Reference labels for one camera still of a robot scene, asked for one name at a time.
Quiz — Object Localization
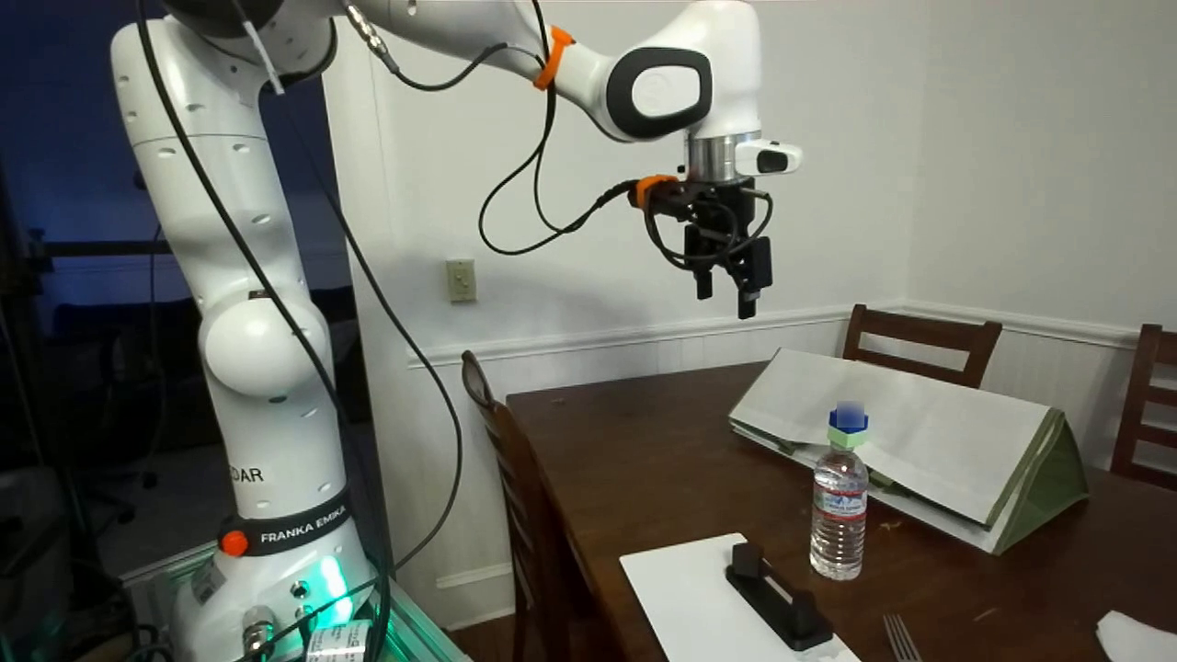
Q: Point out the clear plastic water bottle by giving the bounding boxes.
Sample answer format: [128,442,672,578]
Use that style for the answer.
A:
[809,445,871,583]

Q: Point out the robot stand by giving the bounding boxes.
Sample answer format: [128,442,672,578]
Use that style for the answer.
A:
[118,541,472,662]

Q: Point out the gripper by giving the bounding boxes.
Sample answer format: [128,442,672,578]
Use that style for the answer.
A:
[684,180,775,321]

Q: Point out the silver fork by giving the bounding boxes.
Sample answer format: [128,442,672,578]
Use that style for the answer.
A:
[883,613,924,662]

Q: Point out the white board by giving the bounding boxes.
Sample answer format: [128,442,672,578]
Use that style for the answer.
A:
[619,532,863,662]

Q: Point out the white and green paper bag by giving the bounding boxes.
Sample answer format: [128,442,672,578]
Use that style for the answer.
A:
[728,347,1091,556]

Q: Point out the white napkin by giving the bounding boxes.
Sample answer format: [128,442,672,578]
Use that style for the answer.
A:
[1095,610,1177,662]

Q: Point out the brown wooden chair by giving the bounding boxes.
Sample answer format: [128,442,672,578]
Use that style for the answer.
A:
[842,303,1004,390]
[1110,323,1177,491]
[460,349,599,662]

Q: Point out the black holder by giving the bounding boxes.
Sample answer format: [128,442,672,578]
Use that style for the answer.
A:
[725,542,835,653]

